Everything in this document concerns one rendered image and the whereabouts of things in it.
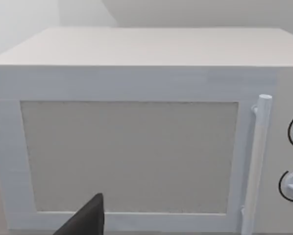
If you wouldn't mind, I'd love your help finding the pale microwave door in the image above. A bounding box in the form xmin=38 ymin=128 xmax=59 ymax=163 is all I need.
xmin=0 ymin=65 xmax=277 ymax=233

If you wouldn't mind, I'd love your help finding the pale microwave door handle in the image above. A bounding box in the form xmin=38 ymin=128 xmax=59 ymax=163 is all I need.
xmin=240 ymin=94 xmax=272 ymax=235

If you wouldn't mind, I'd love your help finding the pale microwave oven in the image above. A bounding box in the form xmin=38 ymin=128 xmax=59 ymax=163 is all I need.
xmin=0 ymin=27 xmax=293 ymax=235

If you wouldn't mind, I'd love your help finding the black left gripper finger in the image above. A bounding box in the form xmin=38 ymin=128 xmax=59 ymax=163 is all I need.
xmin=52 ymin=192 xmax=105 ymax=235

